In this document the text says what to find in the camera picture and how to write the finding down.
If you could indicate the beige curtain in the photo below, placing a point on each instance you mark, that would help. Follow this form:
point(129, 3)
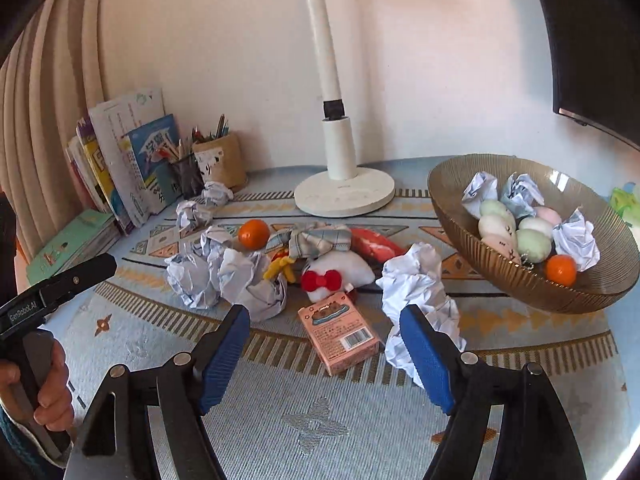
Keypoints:
point(50, 85)

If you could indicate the blue cover workbook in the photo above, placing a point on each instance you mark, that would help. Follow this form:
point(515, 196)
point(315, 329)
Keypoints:
point(155, 160)

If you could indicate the blue patterned woven mat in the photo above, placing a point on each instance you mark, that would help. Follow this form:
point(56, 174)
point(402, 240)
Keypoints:
point(300, 410)

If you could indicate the bundle of coloured pens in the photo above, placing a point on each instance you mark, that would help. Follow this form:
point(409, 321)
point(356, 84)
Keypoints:
point(215, 127)

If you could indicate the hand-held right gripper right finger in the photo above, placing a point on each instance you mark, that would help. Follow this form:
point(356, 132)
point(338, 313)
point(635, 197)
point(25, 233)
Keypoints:
point(425, 355)

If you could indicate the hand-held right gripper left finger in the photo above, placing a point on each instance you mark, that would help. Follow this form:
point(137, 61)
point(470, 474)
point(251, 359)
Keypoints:
point(225, 355)

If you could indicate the white cat plush toy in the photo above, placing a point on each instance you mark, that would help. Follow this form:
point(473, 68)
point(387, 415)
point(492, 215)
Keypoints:
point(347, 266)

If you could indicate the orange tangerine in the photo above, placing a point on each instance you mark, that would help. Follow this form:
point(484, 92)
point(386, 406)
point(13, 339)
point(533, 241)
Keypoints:
point(253, 233)
point(561, 268)

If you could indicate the bundle of pencils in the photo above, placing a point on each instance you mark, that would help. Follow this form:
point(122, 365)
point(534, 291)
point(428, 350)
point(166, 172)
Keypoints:
point(175, 150)

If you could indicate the green flat book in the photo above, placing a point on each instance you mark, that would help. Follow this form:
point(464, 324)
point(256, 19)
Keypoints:
point(70, 242)

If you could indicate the person's left hand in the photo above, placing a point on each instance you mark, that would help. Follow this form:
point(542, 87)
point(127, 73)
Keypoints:
point(52, 390)

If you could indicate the black monitor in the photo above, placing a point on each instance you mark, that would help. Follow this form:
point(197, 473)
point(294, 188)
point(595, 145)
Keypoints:
point(590, 35)

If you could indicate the grey plaid fabric bow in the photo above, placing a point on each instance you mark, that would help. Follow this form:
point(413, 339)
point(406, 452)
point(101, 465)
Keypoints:
point(312, 240)

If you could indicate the red shrimp plush toy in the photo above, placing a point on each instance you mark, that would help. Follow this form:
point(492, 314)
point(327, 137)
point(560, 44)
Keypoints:
point(377, 246)

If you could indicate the white paper ball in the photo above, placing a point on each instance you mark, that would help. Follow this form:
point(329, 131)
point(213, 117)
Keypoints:
point(577, 240)
point(197, 270)
point(217, 192)
point(479, 191)
point(192, 216)
point(520, 192)
point(252, 285)
point(417, 280)

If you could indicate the pile of pastel egg toys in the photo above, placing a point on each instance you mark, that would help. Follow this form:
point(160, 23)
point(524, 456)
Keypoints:
point(532, 242)

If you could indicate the light green crumpled wrapper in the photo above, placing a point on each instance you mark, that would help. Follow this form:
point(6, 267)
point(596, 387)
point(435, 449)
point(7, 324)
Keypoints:
point(627, 205)

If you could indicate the black mesh pen holder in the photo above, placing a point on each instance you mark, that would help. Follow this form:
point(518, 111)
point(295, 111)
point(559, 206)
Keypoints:
point(186, 177)

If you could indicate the white cover workbook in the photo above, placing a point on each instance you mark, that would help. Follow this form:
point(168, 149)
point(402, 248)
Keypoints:
point(125, 115)

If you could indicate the pink card box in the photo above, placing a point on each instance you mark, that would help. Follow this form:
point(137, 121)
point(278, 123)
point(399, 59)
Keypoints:
point(340, 335)

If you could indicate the french fries plush toy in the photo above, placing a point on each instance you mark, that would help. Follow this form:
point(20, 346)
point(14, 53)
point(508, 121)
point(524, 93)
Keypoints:
point(277, 266)

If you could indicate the white desk lamp base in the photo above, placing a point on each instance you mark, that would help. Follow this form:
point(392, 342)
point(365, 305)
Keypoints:
point(342, 155)

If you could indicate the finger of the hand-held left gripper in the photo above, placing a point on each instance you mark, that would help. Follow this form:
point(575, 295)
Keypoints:
point(82, 275)

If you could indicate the yellow cover book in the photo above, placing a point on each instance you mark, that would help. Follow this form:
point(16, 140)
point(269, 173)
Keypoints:
point(97, 165)

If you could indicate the kraft paper pen holder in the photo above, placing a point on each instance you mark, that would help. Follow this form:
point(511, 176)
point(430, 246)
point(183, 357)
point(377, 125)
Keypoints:
point(222, 162)

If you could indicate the brown ribbed glass bowl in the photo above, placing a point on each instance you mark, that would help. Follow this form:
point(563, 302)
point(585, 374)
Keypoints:
point(500, 280)

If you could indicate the person's left forearm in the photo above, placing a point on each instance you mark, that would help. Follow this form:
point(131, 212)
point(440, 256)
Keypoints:
point(22, 447)

